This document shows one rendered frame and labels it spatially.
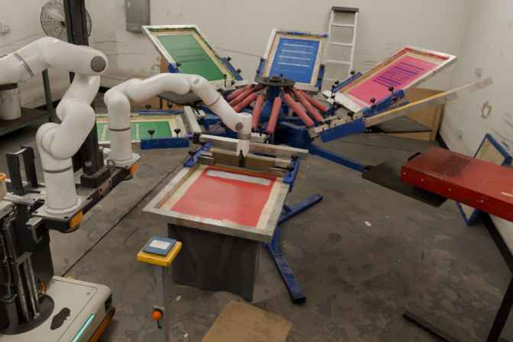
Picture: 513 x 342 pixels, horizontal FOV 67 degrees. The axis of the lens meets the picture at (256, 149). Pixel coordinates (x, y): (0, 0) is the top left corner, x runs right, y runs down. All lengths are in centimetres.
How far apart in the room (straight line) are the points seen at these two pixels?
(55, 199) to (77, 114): 34
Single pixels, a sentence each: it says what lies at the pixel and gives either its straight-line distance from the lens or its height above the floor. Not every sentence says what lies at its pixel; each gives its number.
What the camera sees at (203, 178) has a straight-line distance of 212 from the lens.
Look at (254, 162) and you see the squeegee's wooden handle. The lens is 214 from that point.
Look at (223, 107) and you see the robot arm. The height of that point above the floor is 137.
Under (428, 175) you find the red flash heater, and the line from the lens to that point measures 217.
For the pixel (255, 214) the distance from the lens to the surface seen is 182.
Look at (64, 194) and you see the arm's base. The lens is 153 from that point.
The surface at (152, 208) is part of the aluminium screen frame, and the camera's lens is 180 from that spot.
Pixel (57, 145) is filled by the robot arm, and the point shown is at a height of 142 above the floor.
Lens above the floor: 192
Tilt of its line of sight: 23 degrees down
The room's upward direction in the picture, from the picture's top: 4 degrees clockwise
